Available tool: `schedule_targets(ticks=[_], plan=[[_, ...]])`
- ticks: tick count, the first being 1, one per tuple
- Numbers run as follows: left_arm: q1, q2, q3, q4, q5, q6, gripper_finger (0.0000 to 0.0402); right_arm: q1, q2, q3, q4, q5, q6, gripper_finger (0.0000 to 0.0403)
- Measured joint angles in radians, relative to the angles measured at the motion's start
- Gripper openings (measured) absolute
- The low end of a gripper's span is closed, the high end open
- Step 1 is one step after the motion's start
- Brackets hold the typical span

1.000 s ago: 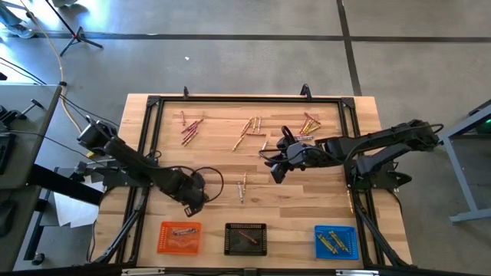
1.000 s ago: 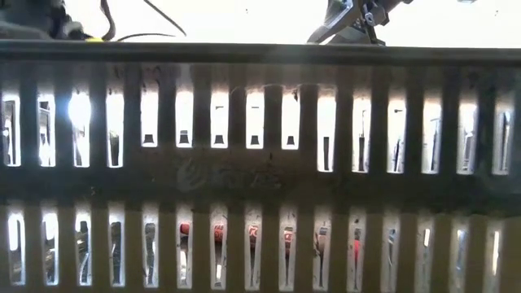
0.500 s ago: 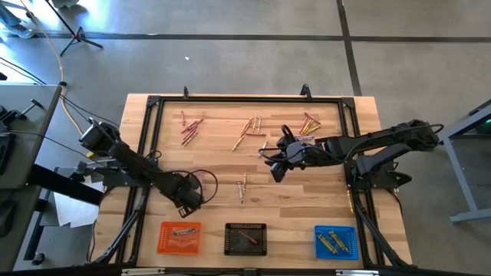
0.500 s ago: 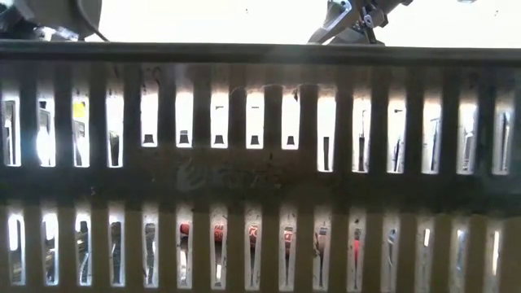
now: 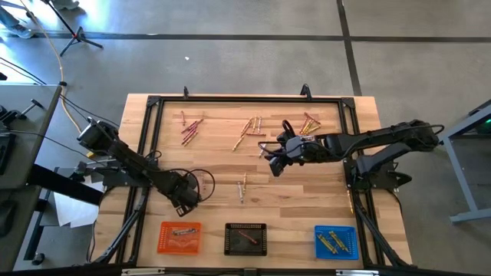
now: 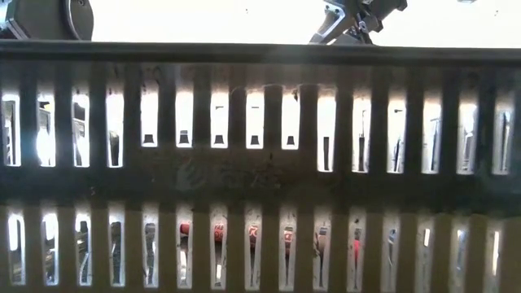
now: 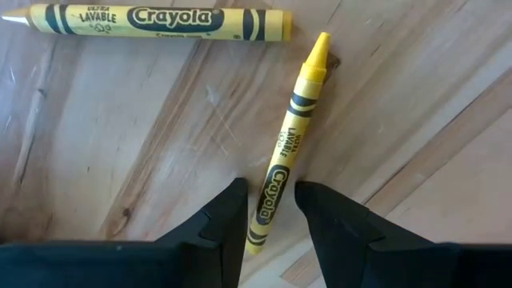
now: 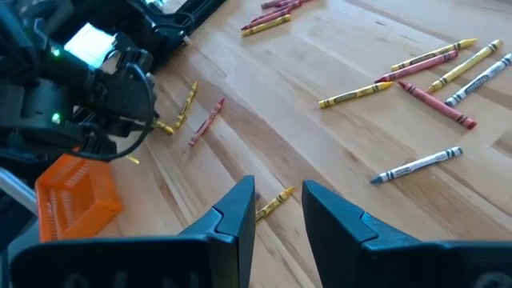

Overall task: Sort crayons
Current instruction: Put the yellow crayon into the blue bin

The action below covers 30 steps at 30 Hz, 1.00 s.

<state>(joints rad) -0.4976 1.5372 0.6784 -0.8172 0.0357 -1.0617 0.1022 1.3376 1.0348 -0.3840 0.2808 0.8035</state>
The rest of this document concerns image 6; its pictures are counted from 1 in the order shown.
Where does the black plastic basket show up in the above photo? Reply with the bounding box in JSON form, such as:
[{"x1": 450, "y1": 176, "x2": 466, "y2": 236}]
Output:
[{"x1": 0, "y1": 39, "x2": 521, "y2": 293}]

